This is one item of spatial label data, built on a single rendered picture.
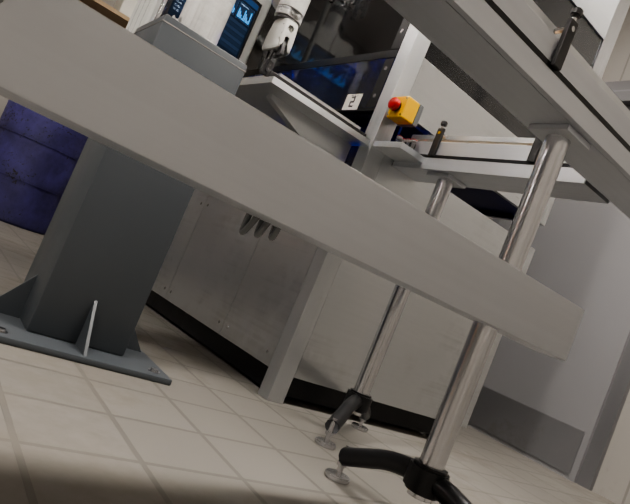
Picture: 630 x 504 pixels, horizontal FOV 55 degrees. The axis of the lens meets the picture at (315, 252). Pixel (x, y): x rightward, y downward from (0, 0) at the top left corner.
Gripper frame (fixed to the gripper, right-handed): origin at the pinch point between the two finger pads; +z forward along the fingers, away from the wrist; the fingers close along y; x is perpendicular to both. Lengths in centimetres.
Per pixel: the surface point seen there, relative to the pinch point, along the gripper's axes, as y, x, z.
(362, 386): -34, -53, 76
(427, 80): -12, -49, -23
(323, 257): -12, -38, 45
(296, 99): -10.5, -7.6, 6.4
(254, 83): -1.2, 2.2, 6.3
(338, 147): -2.5, -33.2, 9.5
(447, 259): -93, -1, 42
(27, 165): 296, -3, 50
